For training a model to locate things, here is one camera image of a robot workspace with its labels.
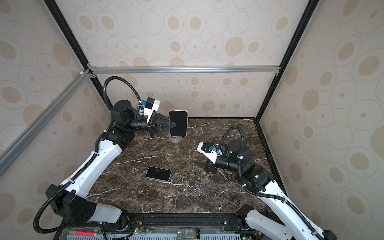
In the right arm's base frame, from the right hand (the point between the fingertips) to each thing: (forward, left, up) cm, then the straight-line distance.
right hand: (198, 153), depth 63 cm
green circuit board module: (-26, +3, -28) cm, 38 cm away
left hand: (+5, +9, +12) cm, 16 cm away
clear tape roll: (+30, +16, -31) cm, 46 cm away
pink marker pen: (-25, +54, -28) cm, 66 cm away
